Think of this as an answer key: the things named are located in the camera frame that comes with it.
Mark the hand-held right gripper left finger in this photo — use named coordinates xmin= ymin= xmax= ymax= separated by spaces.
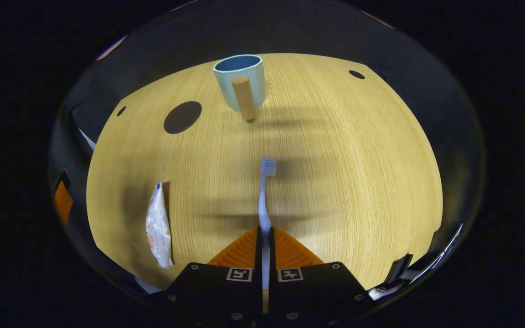
xmin=153 ymin=226 xmax=263 ymax=328

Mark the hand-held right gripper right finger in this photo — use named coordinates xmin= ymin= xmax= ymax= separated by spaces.
xmin=268 ymin=226 xmax=377 ymax=328

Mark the white toothpaste tube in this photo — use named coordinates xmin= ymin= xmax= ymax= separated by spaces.
xmin=145 ymin=183 xmax=174 ymax=268

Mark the light blue toothbrush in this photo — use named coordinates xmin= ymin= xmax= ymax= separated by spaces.
xmin=258 ymin=156 xmax=278 ymax=292

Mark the dark brown round coaster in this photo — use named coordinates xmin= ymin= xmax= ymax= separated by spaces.
xmin=164 ymin=101 xmax=202 ymax=134

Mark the light blue cup wooden handle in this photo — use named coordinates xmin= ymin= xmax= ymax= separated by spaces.
xmin=213 ymin=54 xmax=266 ymax=123

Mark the wooden desktop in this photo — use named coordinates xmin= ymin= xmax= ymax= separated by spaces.
xmin=86 ymin=52 xmax=444 ymax=292

